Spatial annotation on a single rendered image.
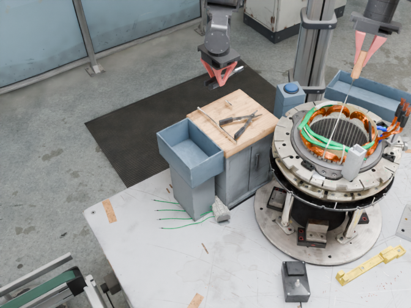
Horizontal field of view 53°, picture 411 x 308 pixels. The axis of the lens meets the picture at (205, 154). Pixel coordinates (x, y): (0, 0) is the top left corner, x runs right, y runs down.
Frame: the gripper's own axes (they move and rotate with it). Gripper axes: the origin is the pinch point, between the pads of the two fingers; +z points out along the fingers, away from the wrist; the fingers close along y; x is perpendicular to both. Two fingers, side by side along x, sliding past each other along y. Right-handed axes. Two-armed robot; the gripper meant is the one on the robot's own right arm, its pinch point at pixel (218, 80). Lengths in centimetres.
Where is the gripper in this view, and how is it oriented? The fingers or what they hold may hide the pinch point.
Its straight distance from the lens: 111.6
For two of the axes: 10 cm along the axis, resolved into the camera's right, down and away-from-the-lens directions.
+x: 8.0, -4.4, 4.0
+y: 6.0, 5.7, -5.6
